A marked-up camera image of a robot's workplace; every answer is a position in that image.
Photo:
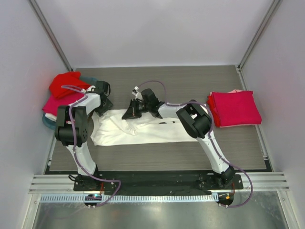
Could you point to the folded magenta t shirt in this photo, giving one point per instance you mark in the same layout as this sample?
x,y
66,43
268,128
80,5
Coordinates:
x,y
236,108

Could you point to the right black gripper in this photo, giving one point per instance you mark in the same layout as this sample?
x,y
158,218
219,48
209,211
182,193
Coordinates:
x,y
136,108

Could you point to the left aluminium frame post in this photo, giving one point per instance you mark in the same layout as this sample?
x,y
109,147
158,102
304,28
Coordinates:
x,y
46,27

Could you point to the red crumpled t shirt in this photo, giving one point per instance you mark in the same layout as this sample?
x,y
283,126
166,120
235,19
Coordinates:
x,y
70,79

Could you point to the aluminium rail front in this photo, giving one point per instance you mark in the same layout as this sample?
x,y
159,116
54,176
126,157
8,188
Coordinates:
x,y
262,181

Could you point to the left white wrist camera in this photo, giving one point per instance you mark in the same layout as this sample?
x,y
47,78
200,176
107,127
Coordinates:
x,y
90,89

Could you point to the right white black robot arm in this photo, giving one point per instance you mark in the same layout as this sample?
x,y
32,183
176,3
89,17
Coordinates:
x,y
195,120

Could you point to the folded red t shirt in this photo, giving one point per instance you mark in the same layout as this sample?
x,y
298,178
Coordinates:
x,y
213,110

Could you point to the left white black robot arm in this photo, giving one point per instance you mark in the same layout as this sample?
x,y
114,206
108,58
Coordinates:
x,y
72,124

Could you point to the magenta t shirt in basket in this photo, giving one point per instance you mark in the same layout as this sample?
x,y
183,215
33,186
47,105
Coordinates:
x,y
52,104

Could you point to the teal plastic basket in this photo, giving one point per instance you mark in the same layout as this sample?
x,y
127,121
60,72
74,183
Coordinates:
x,y
49,120

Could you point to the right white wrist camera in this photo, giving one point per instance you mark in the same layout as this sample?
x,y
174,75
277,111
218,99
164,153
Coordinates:
x,y
136,93

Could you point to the aluminium frame post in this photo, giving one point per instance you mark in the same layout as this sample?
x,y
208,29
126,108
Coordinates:
x,y
275,4
46,27

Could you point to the right aluminium frame post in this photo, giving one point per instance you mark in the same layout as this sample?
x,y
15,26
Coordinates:
x,y
275,4

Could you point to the white printed t shirt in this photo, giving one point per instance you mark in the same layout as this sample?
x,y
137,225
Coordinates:
x,y
111,130

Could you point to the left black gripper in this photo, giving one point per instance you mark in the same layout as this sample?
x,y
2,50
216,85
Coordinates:
x,y
100,111

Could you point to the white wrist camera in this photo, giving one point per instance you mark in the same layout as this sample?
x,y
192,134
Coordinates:
x,y
90,89
136,93

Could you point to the slotted cable duct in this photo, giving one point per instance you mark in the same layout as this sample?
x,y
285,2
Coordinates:
x,y
95,198

